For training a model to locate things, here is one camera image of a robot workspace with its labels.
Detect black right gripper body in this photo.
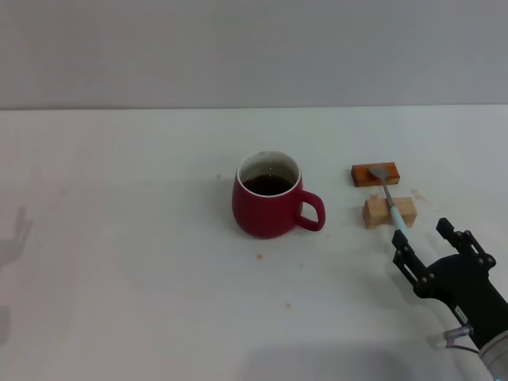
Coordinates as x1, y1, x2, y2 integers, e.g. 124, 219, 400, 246
412, 255, 508, 351

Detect spoon with light blue handle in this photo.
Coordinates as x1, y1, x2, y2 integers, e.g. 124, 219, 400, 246
368, 165, 410, 238

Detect red ceramic mug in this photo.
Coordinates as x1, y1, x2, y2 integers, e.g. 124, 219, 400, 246
231, 149, 327, 241

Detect light wooden block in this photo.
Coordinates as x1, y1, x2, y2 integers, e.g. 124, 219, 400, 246
361, 197, 418, 230

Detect reddish brown wooden block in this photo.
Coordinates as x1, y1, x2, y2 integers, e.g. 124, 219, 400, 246
351, 161, 401, 188

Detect dark brown coffee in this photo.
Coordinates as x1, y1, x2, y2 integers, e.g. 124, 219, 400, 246
241, 173, 294, 197

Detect thin cable with clear plug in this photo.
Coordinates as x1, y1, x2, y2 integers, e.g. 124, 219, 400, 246
431, 324, 482, 355

